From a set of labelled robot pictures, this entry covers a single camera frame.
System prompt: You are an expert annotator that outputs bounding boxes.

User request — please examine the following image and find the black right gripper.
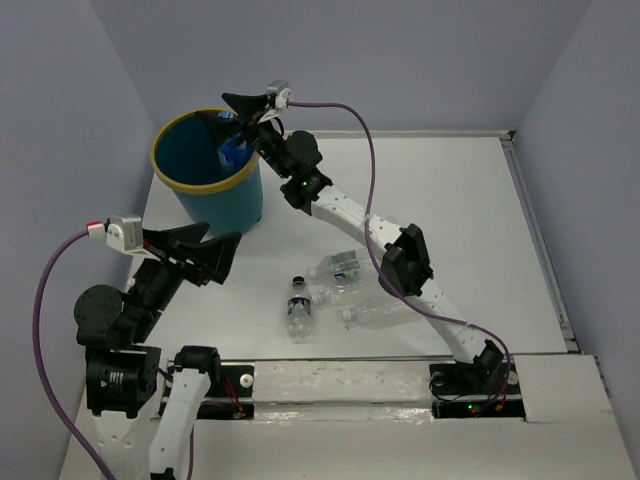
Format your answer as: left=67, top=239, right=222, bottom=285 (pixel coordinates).
left=194, top=91, right=290, bottom=180

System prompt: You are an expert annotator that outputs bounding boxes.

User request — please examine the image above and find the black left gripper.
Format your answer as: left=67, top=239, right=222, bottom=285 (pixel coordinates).
left=130, top=217, right=244, bottom=336

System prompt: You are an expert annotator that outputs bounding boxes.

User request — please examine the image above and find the clear bottle blue label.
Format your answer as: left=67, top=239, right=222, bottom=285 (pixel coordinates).
left=214, top=131, right=250, bottom=178

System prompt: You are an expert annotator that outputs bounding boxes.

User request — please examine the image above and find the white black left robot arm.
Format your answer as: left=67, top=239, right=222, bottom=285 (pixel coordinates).
left=74, top=216, right=242, bottom=479

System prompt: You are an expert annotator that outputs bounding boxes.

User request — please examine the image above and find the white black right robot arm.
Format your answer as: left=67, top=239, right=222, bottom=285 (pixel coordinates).
left=196, top=93, right=510, bottom=392

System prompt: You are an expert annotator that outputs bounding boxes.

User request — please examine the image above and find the teal bin yellow rim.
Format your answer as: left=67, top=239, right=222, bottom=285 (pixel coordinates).
left=150, top=110, right=263, bottom=236

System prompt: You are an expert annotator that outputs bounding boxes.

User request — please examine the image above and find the small bottle black cap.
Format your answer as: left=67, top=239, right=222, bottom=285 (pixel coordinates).
left=286, top=276, right=314, bottom=341

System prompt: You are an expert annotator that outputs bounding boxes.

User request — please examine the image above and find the clear bottle green white label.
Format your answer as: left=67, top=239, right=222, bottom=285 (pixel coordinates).
left=307, top=248, right=376, bottom=282

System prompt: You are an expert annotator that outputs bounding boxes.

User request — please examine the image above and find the crushed clear plastic bottle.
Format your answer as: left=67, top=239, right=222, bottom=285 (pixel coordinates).
left=311, top=277, right=384, bottom=308

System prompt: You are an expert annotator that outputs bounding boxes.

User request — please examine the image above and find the clear bottle white cap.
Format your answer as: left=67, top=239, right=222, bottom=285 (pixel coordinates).
left=339, top=296, right=422, bottom=330

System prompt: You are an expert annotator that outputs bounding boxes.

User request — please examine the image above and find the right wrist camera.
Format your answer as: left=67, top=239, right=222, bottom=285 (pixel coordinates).
left=262, top=80, right=292, bottom=121

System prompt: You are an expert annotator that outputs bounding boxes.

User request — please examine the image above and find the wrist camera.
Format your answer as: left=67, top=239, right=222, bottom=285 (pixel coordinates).
left=86, top=215, right=153, bottom=258
left=262, top=80, right=292, bottom=121

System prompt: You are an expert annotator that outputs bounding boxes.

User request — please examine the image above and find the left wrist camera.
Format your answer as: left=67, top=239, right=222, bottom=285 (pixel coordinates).
left=86, top=215, right=153, bottom=258

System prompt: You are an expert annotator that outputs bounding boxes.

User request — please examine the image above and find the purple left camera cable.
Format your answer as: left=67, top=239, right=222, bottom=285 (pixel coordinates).
left=32, top=229, right=199, bottom=480

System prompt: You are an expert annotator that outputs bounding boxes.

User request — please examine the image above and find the purple camera cable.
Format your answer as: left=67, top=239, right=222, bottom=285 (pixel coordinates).
left=287, top=99, right=514, bottom=396
left=32, top=229, right=199, bottom=480

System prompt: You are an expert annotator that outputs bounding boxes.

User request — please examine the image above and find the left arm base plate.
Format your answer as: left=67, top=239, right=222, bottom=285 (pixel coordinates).
left=158, top=352, right=254, bottom=422

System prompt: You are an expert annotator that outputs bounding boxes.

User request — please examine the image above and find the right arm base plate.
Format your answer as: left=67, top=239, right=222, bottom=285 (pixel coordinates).
left=428, top=363, right=526, bottom=420

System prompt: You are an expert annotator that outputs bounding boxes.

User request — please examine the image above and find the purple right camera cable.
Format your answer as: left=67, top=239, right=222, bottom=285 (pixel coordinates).
left=287, top=99, right=514, bottom=396

